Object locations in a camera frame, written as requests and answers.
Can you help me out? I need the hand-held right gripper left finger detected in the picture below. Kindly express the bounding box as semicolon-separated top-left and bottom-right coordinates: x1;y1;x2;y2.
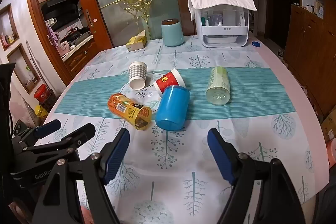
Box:
31;128;131;224

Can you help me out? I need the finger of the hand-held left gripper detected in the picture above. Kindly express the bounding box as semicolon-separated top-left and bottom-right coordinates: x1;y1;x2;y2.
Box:
25;123;96;159
13;120;62;146

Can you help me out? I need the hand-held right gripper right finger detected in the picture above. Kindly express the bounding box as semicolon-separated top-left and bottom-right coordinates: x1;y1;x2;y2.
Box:
207;128;306;224

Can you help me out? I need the blue plastic cup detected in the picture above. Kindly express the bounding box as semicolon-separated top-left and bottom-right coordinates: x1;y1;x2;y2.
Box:
155;85;190;131

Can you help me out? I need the green clear plastic cup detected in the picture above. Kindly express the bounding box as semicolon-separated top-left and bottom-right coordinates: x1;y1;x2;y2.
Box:
205;66;231;105

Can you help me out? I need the grey checked paper cup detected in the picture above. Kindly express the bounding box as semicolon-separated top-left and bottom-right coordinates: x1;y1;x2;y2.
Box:
128;62;147;90

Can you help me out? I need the red paper cup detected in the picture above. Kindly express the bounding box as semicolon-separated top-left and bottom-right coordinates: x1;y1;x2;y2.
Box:
154;68;186;96

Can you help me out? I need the yellow plastic container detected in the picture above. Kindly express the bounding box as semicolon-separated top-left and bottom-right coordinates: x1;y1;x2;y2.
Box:
35;105;49;119

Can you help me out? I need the red round tin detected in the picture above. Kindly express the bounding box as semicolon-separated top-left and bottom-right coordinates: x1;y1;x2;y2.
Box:
34;84;52;103

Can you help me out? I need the orange drink bottle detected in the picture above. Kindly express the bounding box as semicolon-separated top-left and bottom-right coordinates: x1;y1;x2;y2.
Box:
108;93;152;131

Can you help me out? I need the yellow tissue box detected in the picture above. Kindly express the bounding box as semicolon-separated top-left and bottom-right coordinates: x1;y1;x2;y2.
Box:
125;30;148;51

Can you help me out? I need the cardboard box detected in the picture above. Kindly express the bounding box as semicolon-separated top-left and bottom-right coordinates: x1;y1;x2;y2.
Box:
321;113;336;144

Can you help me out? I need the black range hood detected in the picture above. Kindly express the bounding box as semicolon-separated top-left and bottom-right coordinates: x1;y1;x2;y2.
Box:
39;0;81;23

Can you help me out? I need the white plastic storage box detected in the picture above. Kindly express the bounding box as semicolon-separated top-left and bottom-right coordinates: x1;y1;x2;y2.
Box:
196;7;250;48

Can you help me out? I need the light blue canister brown lid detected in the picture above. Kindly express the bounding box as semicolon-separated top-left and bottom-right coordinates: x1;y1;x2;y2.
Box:
161;18;185;47

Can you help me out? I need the wooden sideboard cabinet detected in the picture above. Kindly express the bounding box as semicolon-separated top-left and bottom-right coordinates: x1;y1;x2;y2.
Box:
284;4;336;123

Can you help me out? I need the wooden framed wall niche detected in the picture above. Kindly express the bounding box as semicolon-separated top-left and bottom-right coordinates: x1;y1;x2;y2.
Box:
0;3;20;51
7;43;42;95

